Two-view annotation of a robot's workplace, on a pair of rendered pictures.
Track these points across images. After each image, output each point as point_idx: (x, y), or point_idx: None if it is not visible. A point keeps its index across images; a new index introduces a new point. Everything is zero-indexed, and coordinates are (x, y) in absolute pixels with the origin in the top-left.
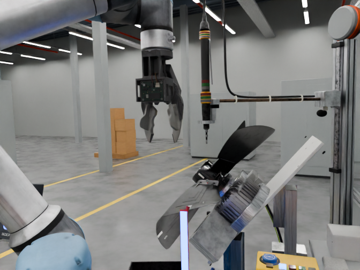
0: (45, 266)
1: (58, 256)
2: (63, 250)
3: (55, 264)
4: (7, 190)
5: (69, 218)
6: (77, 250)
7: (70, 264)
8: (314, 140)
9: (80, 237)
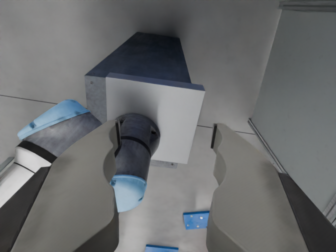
0: (125, 210)
1: (125, 203)
2: (123, 199)
3: (130, 207)
4: None
5: (49, 126)
6: (135, 197)
7: (139, 203)
8: None
9: (122, 186)
